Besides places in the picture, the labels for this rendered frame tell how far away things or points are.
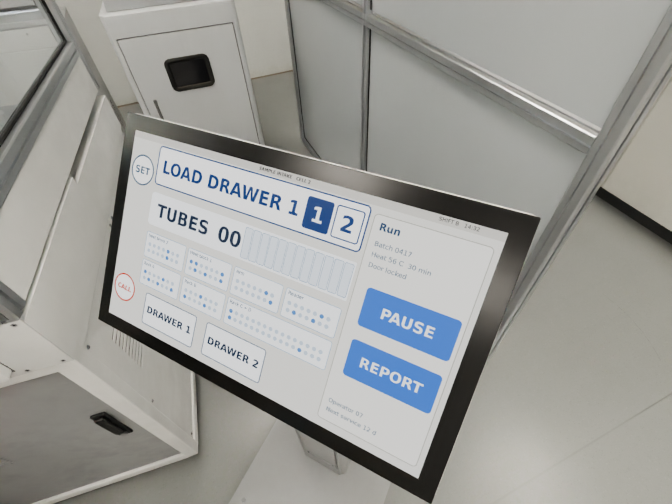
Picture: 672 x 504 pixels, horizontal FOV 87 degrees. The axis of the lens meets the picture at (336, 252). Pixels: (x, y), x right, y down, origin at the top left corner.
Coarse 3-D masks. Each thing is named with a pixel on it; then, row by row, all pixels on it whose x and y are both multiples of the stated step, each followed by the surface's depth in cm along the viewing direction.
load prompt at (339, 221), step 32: (160, 160) 46; (192, 160) 44; (192, 192) 45; (224, 192) 43; (256, 192) 41; (288, 192) 39; (320, 192) 38; (288, 224) 40; (320, 224) 38; (352, 224) 37
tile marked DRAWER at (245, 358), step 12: (204, 336) 46; (216, 336) 45; (228, 336) 44; (204, 348) 46; (216, 348) 45; (228, 348) 45; (240, 348) 44; (252, 348) 43; (216, 360) 45; (228, 360) 45; (240, 360) 44; (252, 360) 43; (264, 360) 43; (240, 372) 44; (252, 372) 43
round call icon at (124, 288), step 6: (120, 270) 51; (120, 276) 51; (126, 276) 50; (132, 276) 50; (114, 282) 51; (120, 282) 51; (126, 282) 50; (132, 282) 50; (114, 288) 51; (120, 288) 51; (126, 288) 50; (132, 288) 50; (114, 294) 52; (120, 294) 51; (126, 294) 51; (132, 294) 50; (126, 300) 51; (132, 300) 50
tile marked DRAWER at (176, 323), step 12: (156, 300) 48; (144, 312) 50; (156, 312) 49; (168, 312) 48; (180, 312) 47; (156, 324) 49; (168, 324) 48; (180, 324) 47; (192, 324) 46; (168, 336) 48; (180, 336) 47; (192, 336) 47
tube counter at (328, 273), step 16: (224, 224) 43; (240, 224) 42; (224, 240) 43; (240, 240) 42; (256, 240) 42; (272, 240) 41; (288, 240) 40; (240, 256) 43; (256, 256) 42; (272, 256) 41; (288, 256) 40; (304, 256) 39; (320, 256) 39; (336, 256) 38; (288, 272) 40; (304, 272) 40; (320, 272) 39; (336, 272) 38; (352, 272) 37; (320, 288) 39; (336, 288) 38
